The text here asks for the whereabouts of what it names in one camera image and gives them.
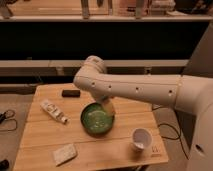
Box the white plastic bottle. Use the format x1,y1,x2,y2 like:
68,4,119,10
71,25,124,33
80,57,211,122
40,100,68,124

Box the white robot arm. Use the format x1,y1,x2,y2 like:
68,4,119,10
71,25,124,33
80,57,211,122
73,55,213,171

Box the green ceramic bowl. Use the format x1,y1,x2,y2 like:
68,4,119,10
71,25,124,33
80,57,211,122
80,103,114,135

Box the black rectangular block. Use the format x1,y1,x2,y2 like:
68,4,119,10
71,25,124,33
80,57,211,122
62,90,81,97

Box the wooden table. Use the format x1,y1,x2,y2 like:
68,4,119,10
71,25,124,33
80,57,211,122
14,84,168,171

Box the white paper cup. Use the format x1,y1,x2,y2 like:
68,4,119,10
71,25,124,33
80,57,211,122
131,128,153,152

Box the beige sponge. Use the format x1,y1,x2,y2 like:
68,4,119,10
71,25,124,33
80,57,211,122
53,144,77,166

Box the grey cabinet right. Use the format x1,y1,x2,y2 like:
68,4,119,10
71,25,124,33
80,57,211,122
183,22,213,78

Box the black floor cable right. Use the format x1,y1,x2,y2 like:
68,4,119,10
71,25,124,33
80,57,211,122
151,103,200,171

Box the long wall shelf rail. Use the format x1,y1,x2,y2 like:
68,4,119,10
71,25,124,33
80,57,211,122
0,60,189,68

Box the black cable left floor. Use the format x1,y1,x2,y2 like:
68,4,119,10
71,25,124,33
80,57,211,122
0,109,19,132

